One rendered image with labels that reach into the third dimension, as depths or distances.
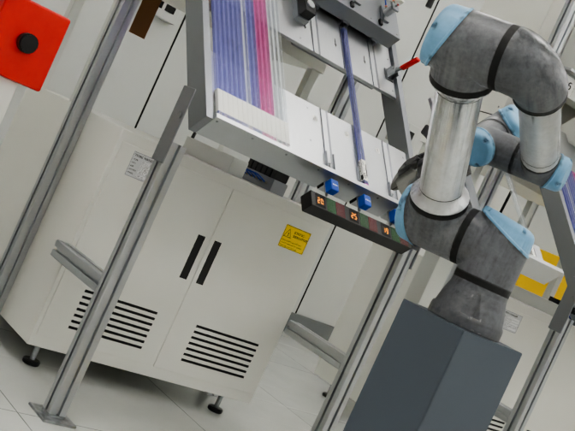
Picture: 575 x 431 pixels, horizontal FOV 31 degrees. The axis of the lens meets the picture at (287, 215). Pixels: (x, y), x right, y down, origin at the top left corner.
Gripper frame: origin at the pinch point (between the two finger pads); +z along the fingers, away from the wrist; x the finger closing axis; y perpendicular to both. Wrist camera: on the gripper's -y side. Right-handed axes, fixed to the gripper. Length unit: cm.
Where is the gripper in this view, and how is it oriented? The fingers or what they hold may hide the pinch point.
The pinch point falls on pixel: (395, 184)
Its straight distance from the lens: 241.3
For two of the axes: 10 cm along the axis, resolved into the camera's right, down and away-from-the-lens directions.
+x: 7.3, 3.1, 6.0
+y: 0.7, 8.5, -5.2
